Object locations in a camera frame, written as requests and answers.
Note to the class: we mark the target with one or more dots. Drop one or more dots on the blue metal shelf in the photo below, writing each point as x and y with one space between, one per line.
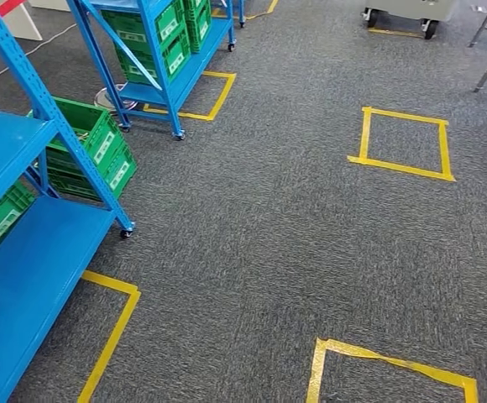
192 61
241 11
17 311

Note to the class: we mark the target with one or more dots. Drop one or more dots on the green plastic crate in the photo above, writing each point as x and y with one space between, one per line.
97 130
199 28
117 175
0 222
176 58
134 25

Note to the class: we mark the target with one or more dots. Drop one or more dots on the silver round floor disc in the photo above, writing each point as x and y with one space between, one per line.
105 100

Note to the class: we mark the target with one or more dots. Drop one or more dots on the grey wheeled cart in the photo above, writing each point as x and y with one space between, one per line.
411 8

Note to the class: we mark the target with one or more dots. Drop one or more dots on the white board with red stripe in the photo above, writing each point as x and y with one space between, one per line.
20 25

